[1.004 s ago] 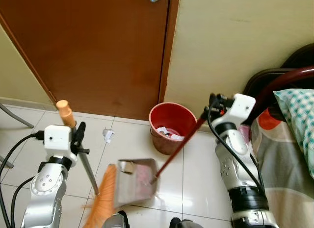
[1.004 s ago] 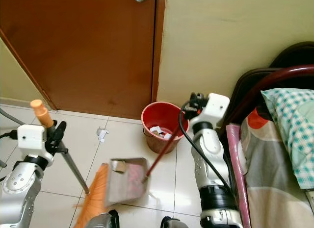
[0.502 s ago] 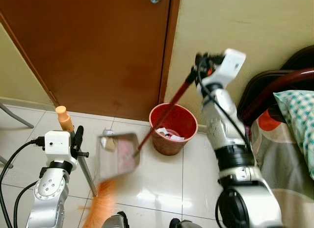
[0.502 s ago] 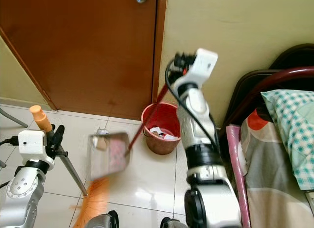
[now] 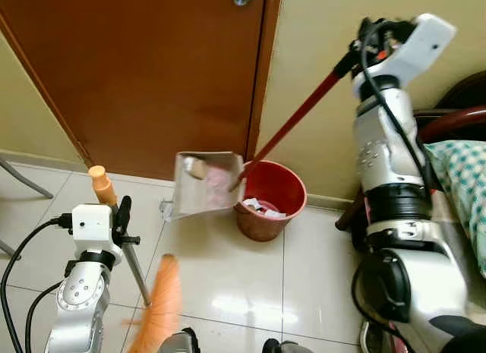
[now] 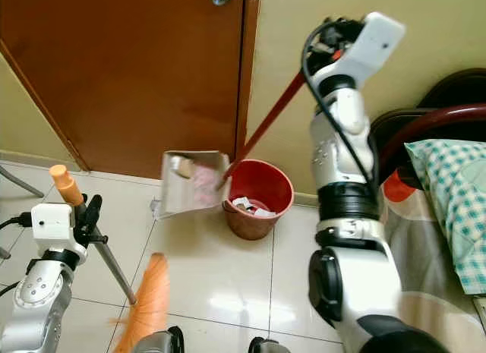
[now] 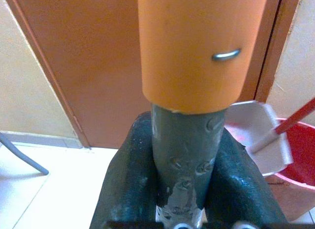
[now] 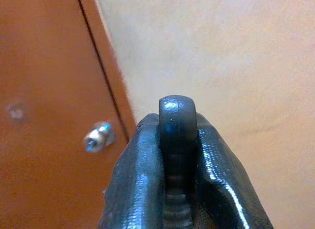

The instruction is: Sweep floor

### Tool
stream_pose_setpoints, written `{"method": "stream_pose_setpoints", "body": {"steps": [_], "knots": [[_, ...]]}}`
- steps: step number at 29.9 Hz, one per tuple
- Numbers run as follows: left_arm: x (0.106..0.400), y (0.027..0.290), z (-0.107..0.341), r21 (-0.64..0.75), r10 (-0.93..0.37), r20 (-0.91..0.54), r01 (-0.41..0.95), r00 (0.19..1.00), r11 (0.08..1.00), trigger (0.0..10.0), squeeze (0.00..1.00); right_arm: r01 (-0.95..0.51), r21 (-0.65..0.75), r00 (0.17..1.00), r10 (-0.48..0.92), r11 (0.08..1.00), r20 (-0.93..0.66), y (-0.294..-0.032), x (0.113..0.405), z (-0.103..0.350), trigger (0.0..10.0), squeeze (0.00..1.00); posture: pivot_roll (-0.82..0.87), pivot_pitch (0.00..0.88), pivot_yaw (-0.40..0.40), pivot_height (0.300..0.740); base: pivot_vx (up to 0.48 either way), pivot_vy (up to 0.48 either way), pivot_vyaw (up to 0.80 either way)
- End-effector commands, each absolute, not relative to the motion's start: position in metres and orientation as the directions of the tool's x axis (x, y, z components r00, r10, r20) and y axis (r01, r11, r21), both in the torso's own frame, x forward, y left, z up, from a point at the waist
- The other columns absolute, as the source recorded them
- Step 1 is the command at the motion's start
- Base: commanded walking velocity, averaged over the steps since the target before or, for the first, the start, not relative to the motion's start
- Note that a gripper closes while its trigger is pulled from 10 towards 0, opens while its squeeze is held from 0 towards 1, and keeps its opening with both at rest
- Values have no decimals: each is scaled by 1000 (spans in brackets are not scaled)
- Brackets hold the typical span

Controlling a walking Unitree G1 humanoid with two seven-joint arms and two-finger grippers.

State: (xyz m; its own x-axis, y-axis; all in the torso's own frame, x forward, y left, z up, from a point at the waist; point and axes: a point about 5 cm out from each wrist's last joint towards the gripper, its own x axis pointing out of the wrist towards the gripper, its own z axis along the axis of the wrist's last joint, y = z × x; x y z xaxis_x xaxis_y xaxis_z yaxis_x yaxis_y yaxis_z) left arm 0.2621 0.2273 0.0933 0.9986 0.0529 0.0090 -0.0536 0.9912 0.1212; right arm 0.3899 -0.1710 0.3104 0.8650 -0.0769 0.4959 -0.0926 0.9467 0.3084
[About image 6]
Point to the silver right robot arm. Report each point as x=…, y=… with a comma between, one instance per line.
x=357, y=262

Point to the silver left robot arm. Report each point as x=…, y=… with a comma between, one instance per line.
x=38, y=307

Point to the white paper scraps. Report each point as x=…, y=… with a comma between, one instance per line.
x=250, y=207

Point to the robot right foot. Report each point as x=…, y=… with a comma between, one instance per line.
x=268, y=346

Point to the dark wooden chair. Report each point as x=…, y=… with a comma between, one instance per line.
x=440, y=110

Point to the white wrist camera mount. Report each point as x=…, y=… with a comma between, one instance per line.
x=53, y=225
x=368, y=49

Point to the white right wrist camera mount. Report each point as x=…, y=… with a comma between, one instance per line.
x=368, y=49

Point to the brown wooden door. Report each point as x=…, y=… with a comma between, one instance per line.
x=121, y=80

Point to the red plastic bucket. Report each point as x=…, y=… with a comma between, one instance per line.
x=247, y=220

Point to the pink trash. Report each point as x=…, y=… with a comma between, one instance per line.
x=203, y=182

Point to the orange bristle broom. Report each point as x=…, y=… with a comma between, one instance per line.
x=150, y=307

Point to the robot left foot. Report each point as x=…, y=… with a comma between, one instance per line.
x=159, y=342

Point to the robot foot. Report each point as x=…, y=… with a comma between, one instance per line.
x=159, y=342
x=268, y=346

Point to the teal checked pillow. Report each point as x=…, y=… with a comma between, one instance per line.
x=459, y=209

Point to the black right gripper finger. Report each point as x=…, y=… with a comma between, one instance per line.
x=322, y=55

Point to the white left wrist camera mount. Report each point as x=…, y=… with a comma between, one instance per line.
x=53, y=225

